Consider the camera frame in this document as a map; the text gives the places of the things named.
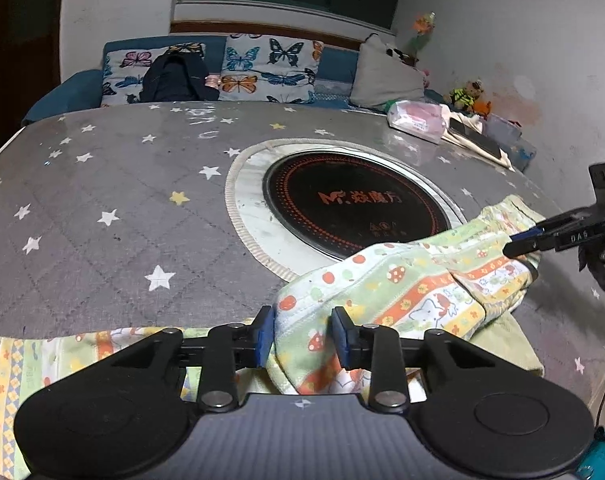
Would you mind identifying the large butterfly print cushion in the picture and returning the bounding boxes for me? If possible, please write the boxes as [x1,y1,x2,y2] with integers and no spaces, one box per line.
[217,34,325,106]

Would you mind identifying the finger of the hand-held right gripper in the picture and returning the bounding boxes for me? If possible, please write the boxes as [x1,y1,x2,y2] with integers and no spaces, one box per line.
[509,208,603,240]
[502,236,555,260]

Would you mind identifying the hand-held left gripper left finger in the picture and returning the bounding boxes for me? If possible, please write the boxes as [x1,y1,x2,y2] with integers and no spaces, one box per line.
[102,305,276,414]

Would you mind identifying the cream cloth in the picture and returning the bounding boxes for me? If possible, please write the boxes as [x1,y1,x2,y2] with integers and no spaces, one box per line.
[439,110,515,171]

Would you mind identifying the grey pillow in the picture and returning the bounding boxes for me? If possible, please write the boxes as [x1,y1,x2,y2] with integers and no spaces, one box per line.
[349,34,428,108]

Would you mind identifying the small butterfly print cushion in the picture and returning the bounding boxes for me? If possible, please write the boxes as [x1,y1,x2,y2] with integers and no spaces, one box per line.
[101,42,206,107]

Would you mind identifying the black round induction cooker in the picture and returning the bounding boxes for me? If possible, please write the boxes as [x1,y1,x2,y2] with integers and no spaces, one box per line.
[262,151,454,264]

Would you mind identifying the black backpack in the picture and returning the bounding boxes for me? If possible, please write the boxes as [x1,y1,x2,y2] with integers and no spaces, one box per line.
[140,52,218,103]

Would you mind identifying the wooden rail behind sofa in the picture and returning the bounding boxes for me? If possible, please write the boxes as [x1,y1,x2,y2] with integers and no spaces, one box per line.
[170,20,378,52]

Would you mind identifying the brown teddy bear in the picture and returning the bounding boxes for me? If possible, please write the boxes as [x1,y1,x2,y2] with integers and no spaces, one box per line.
[448,79,485,111]

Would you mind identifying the grey star print tablecloth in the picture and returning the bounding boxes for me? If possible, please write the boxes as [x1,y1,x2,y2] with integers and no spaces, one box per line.
[0,100,605,411]

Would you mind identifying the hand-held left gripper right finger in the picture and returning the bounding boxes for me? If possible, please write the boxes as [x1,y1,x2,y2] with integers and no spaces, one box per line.
[331,306,503,413]

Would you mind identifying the blue sofa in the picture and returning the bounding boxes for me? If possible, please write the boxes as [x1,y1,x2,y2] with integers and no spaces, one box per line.
[21,35,448,128]

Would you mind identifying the pink tissue pack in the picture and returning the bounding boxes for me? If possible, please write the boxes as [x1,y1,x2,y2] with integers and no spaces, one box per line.
[386,100,453,145]

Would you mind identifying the colourful pinwheel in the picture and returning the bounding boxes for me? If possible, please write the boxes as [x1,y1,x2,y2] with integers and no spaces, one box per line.
[409,11,438,53]

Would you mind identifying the clear plastic toy box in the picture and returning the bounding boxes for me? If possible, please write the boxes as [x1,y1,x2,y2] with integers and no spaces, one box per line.
[482,112,538,171]

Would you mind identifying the brown wooden door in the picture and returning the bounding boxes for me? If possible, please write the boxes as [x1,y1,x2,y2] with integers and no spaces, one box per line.
[0,0,66,161]

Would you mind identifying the patterned pajama pants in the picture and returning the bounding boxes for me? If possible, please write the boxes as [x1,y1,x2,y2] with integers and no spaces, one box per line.
[265,195,545,396]

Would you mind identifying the black phone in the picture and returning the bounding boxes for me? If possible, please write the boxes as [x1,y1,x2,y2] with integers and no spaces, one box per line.
[448,121,503,160]

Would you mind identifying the panda plush toy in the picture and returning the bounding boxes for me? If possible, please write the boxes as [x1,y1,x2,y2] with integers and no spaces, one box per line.
[385,46,418,67]

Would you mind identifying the patterned pajama shirt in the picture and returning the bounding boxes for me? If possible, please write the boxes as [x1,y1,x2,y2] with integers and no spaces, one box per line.
[0,305,544,480]

